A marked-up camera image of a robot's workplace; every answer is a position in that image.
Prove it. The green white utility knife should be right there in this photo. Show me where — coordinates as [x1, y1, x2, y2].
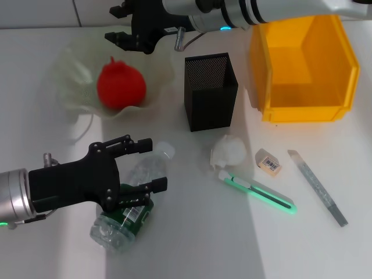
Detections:
[218, 170, 298, 216]

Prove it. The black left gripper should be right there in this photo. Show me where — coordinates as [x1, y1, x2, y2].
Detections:
[28, 134, 169, 214]

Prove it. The clear water bottle green label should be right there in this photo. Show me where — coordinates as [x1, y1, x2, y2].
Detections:
[89, 141, 176, 253]

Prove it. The grey metal file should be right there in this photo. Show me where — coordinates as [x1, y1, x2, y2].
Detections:
[287, 149, 349, 228]

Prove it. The right wrist connector with cable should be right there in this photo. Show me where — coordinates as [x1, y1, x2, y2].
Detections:
[173, 26, 204, 52]

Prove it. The wrist connector with cable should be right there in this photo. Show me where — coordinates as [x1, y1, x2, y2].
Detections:
[42, 153, 60, 169]
[173, 26, 204, 52]

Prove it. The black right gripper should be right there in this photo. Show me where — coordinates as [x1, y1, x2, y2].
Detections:
[104, 0, 193, 55]

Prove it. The left wrist connector with cable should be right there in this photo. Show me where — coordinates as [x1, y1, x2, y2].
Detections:
[42, 153, 60, 169]

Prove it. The beige eraser with barcode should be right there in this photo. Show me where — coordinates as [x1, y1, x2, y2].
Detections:
[255, 148, 283, 177]

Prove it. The white paper ball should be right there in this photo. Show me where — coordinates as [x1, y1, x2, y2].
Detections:
[209, 134, 248, 169]

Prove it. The black mesh pen holder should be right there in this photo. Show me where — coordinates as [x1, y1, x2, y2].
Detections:
[184, 52, 239, 133]

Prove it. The red round fruit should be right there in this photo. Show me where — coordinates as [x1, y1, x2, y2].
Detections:
[96, 56, 147, 110]

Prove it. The yellow plastic bin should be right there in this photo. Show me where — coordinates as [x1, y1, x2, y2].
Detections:
[248, 14, 361, 123]

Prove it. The translucent wavy fruit plate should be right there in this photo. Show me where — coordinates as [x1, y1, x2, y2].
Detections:
[51, 28, 175, 120]

